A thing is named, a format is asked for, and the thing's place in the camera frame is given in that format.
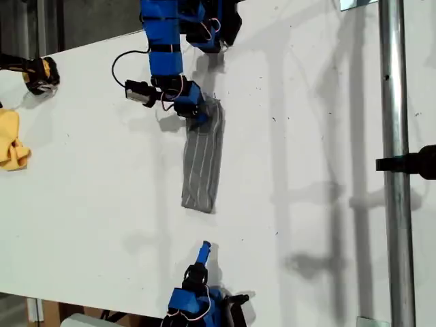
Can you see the steel post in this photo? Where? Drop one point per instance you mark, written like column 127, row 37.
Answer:
column 396, row 221

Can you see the white table leg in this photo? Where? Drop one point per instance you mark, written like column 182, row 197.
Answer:
column 35, row 310

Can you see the black camera box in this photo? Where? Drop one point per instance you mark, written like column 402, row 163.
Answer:
column 236, row 310
column 138, row 92

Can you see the black clamp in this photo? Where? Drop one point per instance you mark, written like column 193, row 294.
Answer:
column 408, row 163

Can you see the grey striped towel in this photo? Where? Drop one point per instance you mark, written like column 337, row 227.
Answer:
column 202, row 163

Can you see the yellow cloth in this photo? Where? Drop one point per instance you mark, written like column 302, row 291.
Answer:
column 10, row 143

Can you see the white box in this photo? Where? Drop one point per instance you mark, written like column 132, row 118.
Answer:
column 81, row 321

